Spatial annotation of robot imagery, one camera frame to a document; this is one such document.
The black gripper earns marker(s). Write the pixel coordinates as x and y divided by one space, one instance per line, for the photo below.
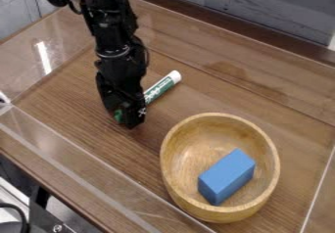
119 84

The green dry erase marker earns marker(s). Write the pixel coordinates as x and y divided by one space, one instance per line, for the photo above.
153 93

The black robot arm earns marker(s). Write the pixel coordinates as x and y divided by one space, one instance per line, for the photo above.
111 22

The brown wooden bowl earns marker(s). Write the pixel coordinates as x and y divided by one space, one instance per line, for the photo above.
195 144

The blue rectangular block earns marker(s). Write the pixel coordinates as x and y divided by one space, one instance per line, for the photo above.
226 177

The clear acrylic tray wall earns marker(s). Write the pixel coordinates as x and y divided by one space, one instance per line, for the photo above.
115 203

